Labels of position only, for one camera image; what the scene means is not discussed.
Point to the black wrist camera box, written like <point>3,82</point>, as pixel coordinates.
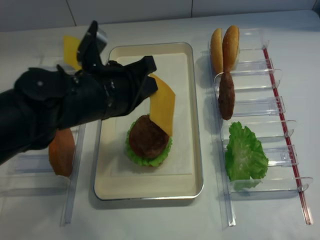
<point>91,46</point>

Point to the tan bun half rear right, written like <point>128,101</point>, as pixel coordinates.
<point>230,48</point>

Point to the green lettuce leaf on tray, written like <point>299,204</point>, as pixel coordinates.
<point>142,161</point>

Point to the black cloth-covered robot arm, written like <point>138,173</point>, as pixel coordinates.
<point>42,101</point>

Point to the clear acrylic right rack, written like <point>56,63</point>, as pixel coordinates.
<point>255,107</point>

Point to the green lettuce leaf in rack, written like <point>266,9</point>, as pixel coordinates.
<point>246,163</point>

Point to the brown meat patty on tray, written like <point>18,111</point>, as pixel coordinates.
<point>146,139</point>

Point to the tan bun half rear left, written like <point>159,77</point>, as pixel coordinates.
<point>216,51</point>

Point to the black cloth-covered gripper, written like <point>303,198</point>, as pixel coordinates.
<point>114,92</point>

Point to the tan bun half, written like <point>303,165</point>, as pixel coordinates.
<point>230,48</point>
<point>216,51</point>

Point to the yellow cheese slice in rack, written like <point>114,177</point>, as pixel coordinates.
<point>70,49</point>

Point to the brown meat patty in rack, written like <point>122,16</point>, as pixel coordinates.
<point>226,98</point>

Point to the clear acrylic rack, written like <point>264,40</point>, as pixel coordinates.
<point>31,192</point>
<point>255,107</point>

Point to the orange cheese slice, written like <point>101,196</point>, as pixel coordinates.
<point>162,106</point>

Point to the clear acrylic left rack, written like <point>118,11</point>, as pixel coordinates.
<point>31,192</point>

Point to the white paper tray liner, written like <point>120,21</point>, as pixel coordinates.
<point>172,69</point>

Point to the red strip on right rack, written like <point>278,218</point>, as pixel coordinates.
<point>298,179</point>

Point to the cream rectangular metal tray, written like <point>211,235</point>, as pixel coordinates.
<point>180,176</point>

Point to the brown bun half left rack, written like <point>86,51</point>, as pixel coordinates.
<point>61,152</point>

